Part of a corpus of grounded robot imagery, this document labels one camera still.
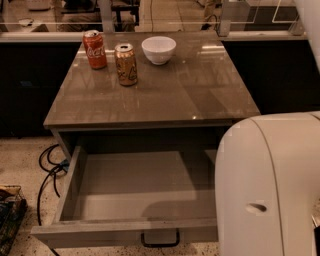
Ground gold soda can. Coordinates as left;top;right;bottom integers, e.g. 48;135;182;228
114;43;138;86

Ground grey cabinet with glossy top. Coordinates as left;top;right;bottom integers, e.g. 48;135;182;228
44;32;260;156

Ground open grey top drawer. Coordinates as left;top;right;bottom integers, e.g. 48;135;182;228
31;145;218;249

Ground wire basket with items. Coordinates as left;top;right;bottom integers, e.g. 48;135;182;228
0;185;27;256

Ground black drawer handle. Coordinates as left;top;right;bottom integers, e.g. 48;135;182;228
140;229;180;248

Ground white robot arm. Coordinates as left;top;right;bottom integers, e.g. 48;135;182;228
215;0;320;256

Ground white ceramic bowl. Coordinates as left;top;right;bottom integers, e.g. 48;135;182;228
141;36;176;65

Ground black floor cables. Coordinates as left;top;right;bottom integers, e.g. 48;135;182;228
36;144;69;227

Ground red Coca-Cola can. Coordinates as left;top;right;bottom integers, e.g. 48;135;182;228
82;30;107;69

